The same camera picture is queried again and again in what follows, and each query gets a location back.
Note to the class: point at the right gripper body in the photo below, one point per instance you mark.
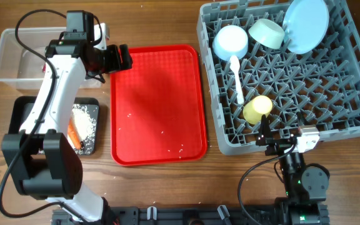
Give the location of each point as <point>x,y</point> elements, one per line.
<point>278,146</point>

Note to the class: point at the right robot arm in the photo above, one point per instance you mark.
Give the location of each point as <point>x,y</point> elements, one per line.
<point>305,184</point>

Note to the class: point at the light blue plate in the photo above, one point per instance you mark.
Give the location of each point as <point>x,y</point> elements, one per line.
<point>305,24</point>

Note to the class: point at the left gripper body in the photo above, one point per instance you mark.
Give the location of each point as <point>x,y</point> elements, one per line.
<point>107,60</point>

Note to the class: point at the black plastic bin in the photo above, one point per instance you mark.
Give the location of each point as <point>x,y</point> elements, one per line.
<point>24,104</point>

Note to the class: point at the red plastic tray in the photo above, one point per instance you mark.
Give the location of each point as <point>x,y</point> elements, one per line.
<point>157,108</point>

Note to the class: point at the grey dishwasher rack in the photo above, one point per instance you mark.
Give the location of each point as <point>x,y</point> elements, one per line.
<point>321,86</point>

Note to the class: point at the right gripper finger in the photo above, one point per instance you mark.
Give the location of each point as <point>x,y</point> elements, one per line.
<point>265,137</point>
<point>301,119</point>

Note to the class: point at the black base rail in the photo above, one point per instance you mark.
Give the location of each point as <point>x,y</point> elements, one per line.
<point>220,215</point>

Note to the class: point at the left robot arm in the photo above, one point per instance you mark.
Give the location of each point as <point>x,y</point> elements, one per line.
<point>40,161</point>

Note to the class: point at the light blue bowl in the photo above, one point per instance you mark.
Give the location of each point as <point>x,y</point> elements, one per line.
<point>230,41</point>

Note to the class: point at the white plastic spoon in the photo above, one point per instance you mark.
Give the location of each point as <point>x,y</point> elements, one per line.
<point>235,67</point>

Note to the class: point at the yellow plastic cup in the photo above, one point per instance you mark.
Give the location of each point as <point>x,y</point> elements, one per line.
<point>254,109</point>

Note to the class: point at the pale green bowl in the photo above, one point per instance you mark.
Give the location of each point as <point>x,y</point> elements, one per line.
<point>267,33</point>

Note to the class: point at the white rice pile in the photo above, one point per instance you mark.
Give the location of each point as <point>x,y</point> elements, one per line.
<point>84,120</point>

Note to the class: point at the orange carrot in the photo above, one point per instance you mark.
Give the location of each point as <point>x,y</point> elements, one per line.
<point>73,135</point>

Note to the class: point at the clear plastic bin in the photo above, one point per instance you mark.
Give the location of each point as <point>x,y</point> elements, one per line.
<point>20,68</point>

